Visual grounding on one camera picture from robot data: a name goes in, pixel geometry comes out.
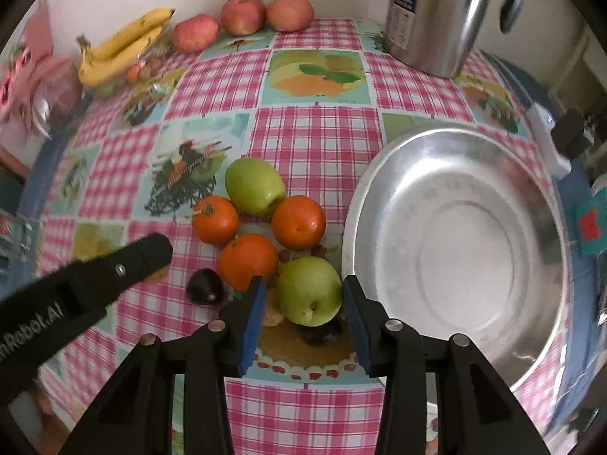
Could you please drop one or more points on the bunch of bananas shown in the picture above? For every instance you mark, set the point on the bunch of bananas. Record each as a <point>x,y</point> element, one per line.
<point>118,45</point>

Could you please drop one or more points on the small tan fruit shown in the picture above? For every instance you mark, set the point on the small tan fruit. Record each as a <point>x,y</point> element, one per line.
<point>272,315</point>

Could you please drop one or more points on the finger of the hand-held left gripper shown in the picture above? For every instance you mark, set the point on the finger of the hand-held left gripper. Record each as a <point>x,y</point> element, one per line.
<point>137,260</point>

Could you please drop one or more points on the black power adapter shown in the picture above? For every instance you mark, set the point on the black power adapter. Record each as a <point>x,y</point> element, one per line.
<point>571,132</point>

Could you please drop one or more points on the stainless steel kettle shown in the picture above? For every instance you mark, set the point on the stainless steel kettle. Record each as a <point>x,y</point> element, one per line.
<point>436,19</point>

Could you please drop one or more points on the dark plum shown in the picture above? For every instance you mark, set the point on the dark plum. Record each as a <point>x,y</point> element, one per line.
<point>204,286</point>
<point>322,334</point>

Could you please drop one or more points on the orange with stem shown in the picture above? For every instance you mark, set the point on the orange with stem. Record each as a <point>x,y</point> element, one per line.
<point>216,222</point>

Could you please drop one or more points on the green apple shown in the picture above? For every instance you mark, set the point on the green apple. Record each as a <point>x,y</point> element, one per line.
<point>253,187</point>
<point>308,289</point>

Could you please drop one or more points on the red apple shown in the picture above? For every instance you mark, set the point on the red apple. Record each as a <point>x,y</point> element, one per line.
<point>290,13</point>
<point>194,33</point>
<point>243,14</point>

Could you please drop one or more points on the glass fruit bowl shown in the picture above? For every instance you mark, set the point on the glass fruit bowl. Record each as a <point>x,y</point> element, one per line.
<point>147,64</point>

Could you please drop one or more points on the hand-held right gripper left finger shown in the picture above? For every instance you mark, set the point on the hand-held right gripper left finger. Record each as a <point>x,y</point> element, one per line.
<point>251,336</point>

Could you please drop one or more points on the white power strip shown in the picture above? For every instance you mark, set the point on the white power strip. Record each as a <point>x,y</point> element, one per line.
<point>545,151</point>

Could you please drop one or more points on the stainless steel basin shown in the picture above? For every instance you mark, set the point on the stainless steel basin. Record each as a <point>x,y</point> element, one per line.
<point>455,256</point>

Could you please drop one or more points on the teal box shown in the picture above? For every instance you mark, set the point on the teal box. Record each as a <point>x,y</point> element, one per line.
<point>590,246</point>

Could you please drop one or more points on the pink patterned bag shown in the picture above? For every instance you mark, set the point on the pink patterned bag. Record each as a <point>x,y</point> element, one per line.
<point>38,57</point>

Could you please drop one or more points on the pink checked tablecloth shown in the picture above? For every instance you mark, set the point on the pink checked tablecloth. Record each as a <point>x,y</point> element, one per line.
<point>313,142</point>

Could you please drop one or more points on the clear container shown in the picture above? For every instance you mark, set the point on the clear container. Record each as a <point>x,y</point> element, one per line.
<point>16,241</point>

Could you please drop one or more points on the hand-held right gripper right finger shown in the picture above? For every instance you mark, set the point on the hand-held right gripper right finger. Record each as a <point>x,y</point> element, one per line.
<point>353,327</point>

